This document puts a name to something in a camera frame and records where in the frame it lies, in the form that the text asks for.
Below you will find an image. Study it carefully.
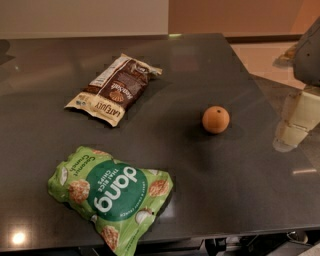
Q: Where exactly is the brown chip bag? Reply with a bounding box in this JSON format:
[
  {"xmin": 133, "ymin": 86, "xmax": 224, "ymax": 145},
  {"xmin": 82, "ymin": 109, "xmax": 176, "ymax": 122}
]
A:
[{"xmin": 66, "ymin": 54, "xmax": 162, "ymax": 127}]

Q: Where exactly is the green rice chip bag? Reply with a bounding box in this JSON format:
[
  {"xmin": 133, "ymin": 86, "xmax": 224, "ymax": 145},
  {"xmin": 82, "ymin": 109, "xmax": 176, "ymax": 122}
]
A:
[{"xmin": 48, "ymin": 146, "xmax": 173, "ymax": 256}]

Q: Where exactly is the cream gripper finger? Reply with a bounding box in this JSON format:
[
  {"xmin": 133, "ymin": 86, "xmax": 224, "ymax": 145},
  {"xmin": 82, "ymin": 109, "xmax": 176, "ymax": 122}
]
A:
[
  {"xmin": 273, "ymin": 120, "xmax": 308, "ymax": 153},
  {"xmin": 282, "ymin": 85, "xmax": 320, "ymax": 131}
]

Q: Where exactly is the orange fruit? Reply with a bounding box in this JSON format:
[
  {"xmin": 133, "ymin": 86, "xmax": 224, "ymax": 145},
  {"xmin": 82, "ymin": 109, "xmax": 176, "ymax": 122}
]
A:
[{"xmin": 202, "ymin": 106, "xmax": 230, "ymax": 134}]

